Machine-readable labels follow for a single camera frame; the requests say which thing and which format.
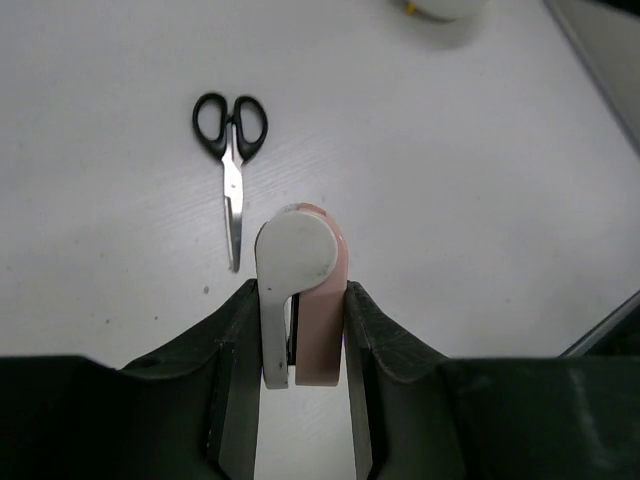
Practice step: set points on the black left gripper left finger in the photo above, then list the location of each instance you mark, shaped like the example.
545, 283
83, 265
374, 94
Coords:
186, 410

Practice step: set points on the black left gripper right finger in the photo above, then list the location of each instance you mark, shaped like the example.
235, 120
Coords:
418, 414

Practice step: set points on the black handled scissors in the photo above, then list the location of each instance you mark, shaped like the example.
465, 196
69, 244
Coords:
232, 149

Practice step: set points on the white round compartment container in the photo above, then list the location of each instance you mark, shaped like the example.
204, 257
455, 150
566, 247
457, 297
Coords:
444, 10

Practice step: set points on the aluminium rail right side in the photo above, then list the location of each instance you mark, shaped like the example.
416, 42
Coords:
604, 37

